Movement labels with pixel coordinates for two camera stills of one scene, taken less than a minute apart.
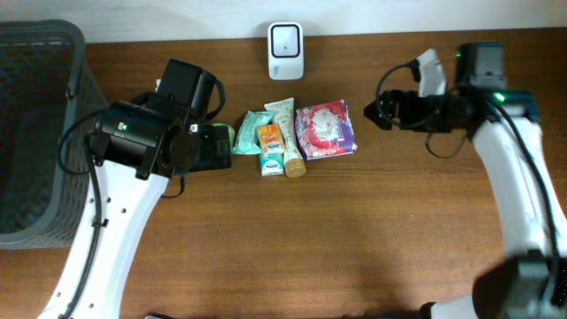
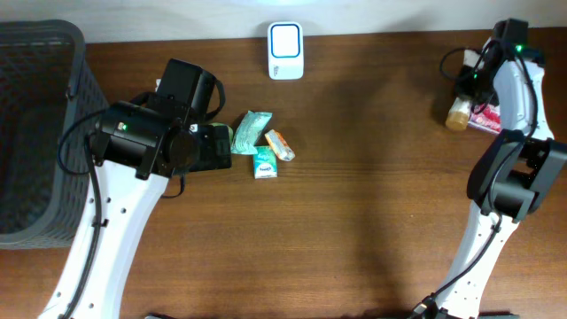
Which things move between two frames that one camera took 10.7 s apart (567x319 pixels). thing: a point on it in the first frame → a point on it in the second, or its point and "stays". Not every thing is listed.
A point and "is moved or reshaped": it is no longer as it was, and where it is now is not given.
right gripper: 412,112 → 465,72
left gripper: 216,152 stays
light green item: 230,136 stays
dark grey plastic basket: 50,103 stays
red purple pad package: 325,130 is moved or reshaped
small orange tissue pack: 271,139 is moved or reshaped
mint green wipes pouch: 247,139 stays
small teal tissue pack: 272,164 is moved or reshaped
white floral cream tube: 283,115 is moved or reshaped
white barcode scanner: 285,50 stays
